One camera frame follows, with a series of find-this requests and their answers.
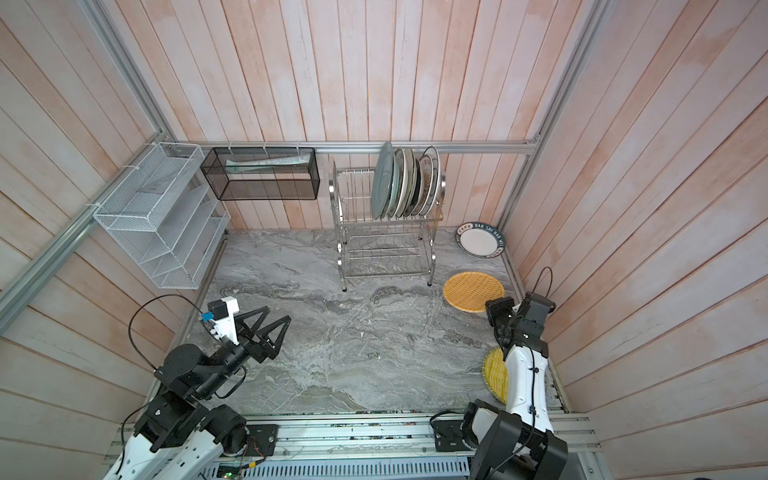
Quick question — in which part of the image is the aluminium front rail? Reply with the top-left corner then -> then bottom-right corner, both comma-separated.
246,412 -> 602,461

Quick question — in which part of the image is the yellow woven plate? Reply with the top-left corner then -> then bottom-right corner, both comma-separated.
482,347 -> 509,404

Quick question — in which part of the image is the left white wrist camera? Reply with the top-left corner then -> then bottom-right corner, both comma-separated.
201,296 -> 240,345

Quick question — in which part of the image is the orange woven plate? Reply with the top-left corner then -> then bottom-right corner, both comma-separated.
443,271 -> 505,313

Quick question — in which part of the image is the white plate with black emblem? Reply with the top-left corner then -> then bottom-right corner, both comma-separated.
421,146 -> 443,216

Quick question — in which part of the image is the light green flower plate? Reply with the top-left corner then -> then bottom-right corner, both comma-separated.
386,148 -> 400,218

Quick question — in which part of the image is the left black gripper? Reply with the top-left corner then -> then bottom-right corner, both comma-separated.
194,306 -> 292,400

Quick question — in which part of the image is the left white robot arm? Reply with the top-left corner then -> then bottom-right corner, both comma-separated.
105,297 -> 291,479

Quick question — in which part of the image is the white plate with lettered rim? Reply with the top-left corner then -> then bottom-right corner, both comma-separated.
454,222 -> 506,258

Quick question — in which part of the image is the cream floral plate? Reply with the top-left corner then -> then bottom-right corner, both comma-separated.
403,148 -> 418,217

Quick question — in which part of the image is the grey green plain plate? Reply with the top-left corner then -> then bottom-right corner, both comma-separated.
371,142 -> 394,220

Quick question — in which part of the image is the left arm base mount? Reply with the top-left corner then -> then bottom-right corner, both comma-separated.
200,405 -> 278,458

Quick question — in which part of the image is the black mesh wall basket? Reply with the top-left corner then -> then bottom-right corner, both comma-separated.
201,146 -> 320,201

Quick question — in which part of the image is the white mesh wall shelf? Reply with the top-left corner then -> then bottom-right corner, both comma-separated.
94,143 -> 230,290

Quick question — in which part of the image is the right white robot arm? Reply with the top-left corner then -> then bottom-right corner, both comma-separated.
462,292 -> 568,479

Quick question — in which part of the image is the horizontal aluminium wall rail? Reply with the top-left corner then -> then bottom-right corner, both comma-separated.
191,140 -> 538,154

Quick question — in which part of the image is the dark blue oval plate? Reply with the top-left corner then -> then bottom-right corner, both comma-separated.
408,159 -> 422,216

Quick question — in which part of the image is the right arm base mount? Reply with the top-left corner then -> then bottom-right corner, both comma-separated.
430,418 -> 472,453

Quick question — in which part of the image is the stainless steel dish rack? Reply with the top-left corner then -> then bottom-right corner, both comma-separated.
328,166 -> 445,291

